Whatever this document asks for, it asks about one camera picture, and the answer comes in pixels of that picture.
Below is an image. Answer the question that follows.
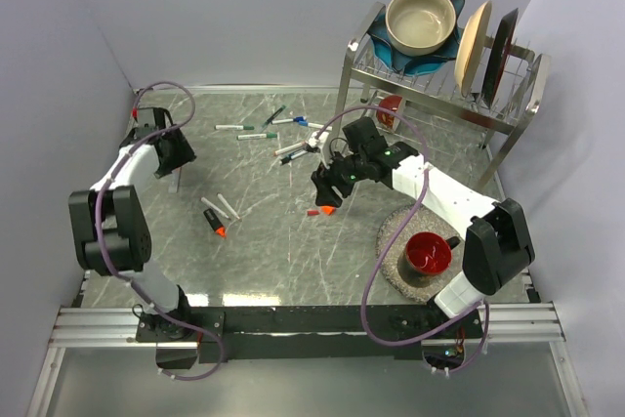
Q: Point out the green capped marker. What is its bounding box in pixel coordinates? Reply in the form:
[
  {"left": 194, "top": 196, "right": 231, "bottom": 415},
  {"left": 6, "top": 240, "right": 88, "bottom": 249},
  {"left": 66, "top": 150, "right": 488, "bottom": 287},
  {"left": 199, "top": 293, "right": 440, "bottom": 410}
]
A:
[
  {"left": 236, "top": 133, "right": 278, "bottom": 141},
  {"left": 214, "top": 124, "right": 255, "bottom": 131}
]

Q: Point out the black plate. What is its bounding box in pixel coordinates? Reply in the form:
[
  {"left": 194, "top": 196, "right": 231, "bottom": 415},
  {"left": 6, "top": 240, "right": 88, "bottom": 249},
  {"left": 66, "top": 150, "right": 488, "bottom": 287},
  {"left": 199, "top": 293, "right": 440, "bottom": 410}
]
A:
[{"left": 480, "top": 8, "right": 519, "bottom": 108}]

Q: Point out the teal star shaped plate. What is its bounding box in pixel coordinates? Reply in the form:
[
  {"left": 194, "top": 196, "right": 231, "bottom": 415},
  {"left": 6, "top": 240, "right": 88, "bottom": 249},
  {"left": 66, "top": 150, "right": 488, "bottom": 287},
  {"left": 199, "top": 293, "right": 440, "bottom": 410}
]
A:
[{"left": 367, "top": 0, "right": 465, "bottom": 76}]

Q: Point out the steel dish rack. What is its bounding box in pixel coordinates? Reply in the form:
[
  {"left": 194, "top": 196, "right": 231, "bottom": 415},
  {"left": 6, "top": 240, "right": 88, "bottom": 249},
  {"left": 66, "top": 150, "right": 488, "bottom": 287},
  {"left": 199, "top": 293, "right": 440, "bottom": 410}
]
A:
[{"left": 335, "top": 2, "right": 552, "bottom": 190}]

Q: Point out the black base bar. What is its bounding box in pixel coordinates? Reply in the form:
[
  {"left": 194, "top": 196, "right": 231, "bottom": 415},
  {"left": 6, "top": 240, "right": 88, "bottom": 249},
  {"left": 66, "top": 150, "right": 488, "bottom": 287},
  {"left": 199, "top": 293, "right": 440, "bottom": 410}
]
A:
[{"left": 136, "top": 305, "right": 483, "bottom": 370}]

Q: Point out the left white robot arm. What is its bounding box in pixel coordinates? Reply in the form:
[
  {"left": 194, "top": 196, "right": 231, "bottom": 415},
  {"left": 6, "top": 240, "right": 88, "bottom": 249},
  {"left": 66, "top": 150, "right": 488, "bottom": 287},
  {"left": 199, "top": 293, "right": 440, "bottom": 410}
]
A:
[{"left": 68, "top": 107, "right": 195, "bottom": 341}]

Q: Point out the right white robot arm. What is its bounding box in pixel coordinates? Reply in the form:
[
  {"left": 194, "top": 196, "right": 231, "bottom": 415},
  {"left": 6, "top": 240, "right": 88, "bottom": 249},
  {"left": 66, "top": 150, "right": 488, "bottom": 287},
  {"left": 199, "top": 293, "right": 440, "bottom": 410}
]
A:
[{"left": 312, "top": 117, "right": 535, "bottom": 337}]

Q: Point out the red black mug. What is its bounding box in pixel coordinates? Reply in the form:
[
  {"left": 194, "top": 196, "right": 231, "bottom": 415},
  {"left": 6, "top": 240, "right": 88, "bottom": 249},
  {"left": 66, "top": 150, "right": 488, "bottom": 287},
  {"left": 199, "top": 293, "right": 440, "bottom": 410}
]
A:
[{"left": 397, "top": 231, "right": 461, "bottom": 286}]

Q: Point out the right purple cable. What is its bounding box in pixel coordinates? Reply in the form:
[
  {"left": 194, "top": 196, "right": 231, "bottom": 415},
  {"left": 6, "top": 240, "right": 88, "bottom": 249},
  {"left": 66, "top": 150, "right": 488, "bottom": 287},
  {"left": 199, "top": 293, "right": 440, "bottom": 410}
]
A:
[{"left": 312, "top": 104, "right": 491, "bottom": 374}]

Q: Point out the dark blue pen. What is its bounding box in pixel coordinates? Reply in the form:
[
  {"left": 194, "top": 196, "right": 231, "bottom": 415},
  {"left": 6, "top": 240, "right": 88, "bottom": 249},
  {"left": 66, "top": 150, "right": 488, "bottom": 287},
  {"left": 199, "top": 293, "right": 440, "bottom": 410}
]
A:
[{"left": 280, "top": 148, "right": 309, "bottom": 165}]

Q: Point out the blue capped white marker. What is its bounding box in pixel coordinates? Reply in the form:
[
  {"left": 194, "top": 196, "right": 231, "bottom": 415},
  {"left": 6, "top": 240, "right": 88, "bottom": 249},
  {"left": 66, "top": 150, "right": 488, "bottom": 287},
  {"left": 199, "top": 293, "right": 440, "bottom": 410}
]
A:
[{"left": 293, "top": 116, "right": 324, "bottom": 130}]

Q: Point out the green capped marker right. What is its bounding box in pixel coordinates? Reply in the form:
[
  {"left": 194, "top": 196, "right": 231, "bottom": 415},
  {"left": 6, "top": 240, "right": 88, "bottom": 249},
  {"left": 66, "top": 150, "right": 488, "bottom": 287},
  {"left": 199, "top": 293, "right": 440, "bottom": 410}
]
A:
[{"left": 236, "top": 133, "right": 278, "bottom": 141}]

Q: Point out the orange highlighter cap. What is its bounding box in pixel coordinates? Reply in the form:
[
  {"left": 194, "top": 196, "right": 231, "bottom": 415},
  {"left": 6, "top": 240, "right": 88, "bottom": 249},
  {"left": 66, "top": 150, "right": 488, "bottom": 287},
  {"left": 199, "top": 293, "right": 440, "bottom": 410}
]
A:
[{"left": 320, "top": 206, "right": 336, "bottom": 216}]

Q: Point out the black orange highlighter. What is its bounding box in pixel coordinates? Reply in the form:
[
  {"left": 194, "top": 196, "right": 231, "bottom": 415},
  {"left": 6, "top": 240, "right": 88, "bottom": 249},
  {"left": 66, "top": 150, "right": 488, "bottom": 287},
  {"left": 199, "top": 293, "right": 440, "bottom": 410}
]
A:
[{"left": 203, "top": 208, "right": 227, "bottom": 238}]

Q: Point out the small red bowl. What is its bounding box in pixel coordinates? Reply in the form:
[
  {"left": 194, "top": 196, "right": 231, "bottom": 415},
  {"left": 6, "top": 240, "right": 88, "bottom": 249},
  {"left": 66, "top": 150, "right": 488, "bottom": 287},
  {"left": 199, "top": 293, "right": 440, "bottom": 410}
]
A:
[{"left": 374, "top": 94, "right": 404, "bottom": 132}]

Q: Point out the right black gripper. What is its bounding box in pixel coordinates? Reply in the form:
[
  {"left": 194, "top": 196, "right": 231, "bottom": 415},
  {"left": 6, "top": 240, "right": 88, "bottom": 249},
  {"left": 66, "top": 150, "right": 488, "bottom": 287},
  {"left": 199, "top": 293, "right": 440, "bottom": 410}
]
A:
[{"left": 312, "top": 145, "right": 368, "bottom": 209}]

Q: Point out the beige plate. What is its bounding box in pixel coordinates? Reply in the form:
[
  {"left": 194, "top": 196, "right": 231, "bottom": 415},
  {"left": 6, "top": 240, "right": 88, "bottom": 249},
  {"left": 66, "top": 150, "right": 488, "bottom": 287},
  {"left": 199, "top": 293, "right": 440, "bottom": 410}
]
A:
[{"left": 454, "top": 0, "right": 492, "bottom": 98}]

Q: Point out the speckled grey plate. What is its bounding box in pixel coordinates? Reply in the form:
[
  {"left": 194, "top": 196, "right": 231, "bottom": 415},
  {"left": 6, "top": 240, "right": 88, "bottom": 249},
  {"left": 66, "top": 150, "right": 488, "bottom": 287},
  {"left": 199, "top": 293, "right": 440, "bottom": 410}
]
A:
[{"left": 374, "top": 205, "right": 470, "bottom": 305}]

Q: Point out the beige ceramic bowl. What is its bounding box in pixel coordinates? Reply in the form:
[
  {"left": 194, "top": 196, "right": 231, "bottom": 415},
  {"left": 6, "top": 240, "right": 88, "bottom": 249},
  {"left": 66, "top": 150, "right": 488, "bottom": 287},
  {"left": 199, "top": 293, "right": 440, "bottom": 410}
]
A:
[{"left": 385, "top": 0, "right": 457, "bottom": 57}]

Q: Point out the green capped marker left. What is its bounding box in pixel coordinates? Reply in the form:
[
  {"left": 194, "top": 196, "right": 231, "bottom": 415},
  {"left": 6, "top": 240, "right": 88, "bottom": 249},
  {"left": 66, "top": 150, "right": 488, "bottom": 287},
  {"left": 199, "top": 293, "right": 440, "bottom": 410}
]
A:
[{"left": 214, "top": 124, "right": 255, "bottom": 131}]

